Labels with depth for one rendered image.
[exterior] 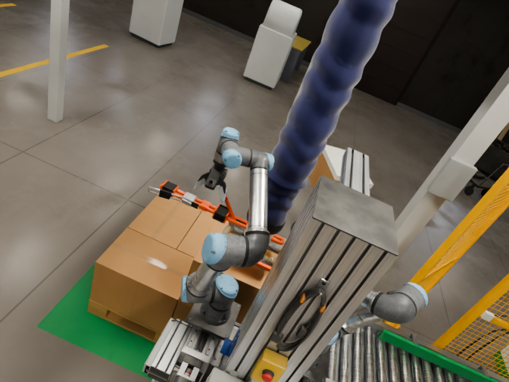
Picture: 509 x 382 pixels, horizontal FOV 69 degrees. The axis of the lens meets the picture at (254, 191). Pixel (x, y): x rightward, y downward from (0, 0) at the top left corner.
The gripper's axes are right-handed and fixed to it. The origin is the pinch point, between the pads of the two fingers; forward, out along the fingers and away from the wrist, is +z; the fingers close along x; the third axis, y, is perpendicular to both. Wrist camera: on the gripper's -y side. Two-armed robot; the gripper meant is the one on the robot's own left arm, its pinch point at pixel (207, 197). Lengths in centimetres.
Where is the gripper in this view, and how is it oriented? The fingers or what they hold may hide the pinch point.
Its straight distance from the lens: 176.0
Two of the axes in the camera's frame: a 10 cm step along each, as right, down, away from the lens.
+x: -9.1, -4.1, 0.3
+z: -3.3, 7.7, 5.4
